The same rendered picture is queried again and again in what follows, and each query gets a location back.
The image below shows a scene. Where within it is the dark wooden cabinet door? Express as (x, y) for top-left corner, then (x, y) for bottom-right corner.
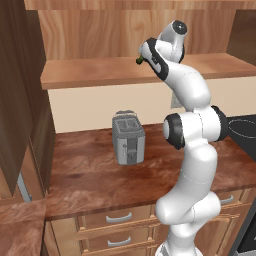
(226, 9), (256, 67)
(0, 0), (57, 202)

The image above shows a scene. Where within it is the grey wall socket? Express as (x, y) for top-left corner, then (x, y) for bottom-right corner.
(170, 91), (185, 110)

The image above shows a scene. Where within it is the grey cabinet door handle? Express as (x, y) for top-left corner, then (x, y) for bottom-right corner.
(16, 172), (33, 203)

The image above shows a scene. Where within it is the open wooden wall cabinet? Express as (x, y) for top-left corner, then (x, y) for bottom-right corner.
(23, 0), (256, 91)

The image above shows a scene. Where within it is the black oven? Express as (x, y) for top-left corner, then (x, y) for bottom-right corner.
(228, 196), (256, 256)

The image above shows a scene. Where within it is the wooden drawer front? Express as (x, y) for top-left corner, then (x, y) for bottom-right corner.
(79, 227), (168, 256)
(77, 204), (160, 242)
(213, 188), (256, 219)

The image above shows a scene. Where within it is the grey toaster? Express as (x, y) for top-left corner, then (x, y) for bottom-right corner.
(111, 109), (147, 166)

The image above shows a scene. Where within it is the black hob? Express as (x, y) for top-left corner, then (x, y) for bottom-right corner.
(225, 114), (256, 162)

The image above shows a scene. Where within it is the grey drawer handle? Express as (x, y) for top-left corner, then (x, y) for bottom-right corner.
(219, 194), (236, 206)
(105, 212), (134, 224)
(106, 236), (132, 248)

